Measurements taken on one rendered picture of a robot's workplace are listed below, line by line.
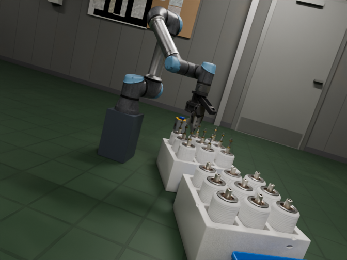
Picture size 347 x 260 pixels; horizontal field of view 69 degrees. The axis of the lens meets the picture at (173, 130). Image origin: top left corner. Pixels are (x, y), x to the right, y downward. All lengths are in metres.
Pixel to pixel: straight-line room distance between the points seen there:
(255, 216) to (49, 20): 4.89
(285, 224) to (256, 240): 0.13
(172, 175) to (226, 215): 0.53
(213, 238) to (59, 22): 4.73
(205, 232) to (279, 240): 0.27
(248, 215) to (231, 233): 0.09
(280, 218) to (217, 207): 0.24
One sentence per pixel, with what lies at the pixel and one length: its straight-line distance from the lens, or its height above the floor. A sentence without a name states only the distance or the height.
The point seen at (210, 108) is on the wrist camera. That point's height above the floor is 0.48.
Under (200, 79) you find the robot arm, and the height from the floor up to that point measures 0.61.
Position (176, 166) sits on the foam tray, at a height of 0.15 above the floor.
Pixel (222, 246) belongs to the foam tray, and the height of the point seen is 0.11.
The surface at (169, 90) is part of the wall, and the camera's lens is 4.23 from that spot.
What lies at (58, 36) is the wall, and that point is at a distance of 5.17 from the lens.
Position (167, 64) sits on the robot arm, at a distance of 1.29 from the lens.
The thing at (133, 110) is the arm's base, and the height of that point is 0.33.
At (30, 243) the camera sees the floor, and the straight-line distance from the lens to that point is 0.95.
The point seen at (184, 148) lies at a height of 0.24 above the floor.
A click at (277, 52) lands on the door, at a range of 4.16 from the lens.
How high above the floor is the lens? 0.60
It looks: 12 degrees down
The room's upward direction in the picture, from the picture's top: 15 degrees clockwise
